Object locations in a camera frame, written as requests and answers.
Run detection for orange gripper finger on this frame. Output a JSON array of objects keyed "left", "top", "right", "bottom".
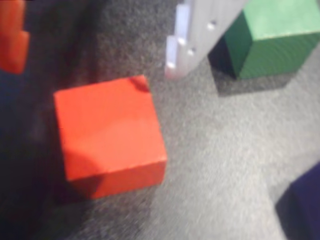
[{"left": 0, "top": 0, "right": 31, "bottom": 75}]

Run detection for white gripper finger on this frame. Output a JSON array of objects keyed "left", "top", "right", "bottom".
[{"left": 164, "top": 0, "right": 250, "bottom": 81}]

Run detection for red wooden cube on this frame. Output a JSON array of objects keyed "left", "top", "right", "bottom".
[{"left": 53, "top": 74, "right": 168, "bottom": 200}]

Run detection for green wooden cube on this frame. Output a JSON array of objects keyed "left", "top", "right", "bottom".
[{"left": 223, "top": 0, "right": 320, "bottom": 81}]

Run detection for purple wooden cube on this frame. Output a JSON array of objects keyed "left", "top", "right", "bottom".
[{"left": 274, "top": 161, "right": 320, "bottom": 240}]

